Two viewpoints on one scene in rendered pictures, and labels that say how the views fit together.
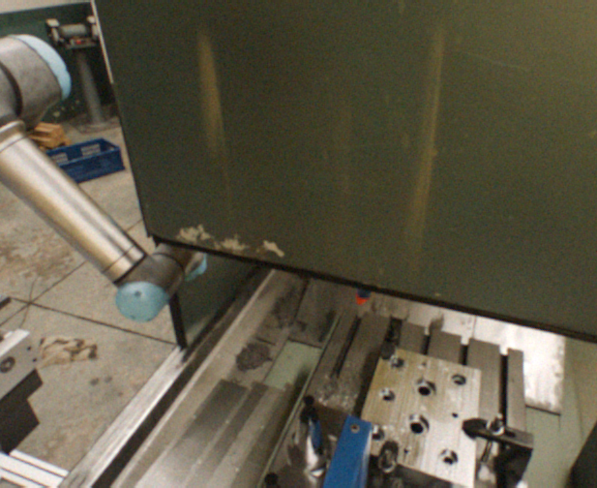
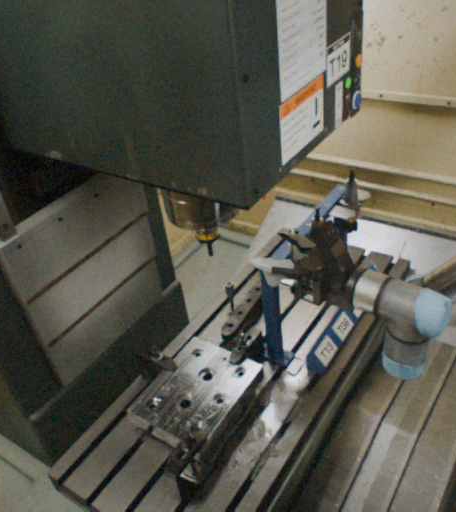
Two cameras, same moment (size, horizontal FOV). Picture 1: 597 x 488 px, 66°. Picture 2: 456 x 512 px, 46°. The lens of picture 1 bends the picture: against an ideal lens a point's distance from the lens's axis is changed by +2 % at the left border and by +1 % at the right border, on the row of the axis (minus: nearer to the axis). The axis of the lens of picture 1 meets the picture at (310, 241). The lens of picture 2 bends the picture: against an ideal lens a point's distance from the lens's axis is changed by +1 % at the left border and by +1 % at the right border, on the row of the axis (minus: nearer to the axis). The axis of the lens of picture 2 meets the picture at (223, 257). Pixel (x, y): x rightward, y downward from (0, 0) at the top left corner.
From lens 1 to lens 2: 1.50 m
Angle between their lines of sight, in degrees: 108
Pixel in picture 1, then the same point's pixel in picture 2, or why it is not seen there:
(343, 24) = not seen: hidden behind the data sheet
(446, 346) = (118, 491)
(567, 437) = (36, 496)
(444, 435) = (192, 365)
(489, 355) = (85, 471)
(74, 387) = not seen: outside the picture
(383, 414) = (229, 383)
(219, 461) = (378, 477)
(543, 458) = not seen: hidden behind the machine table
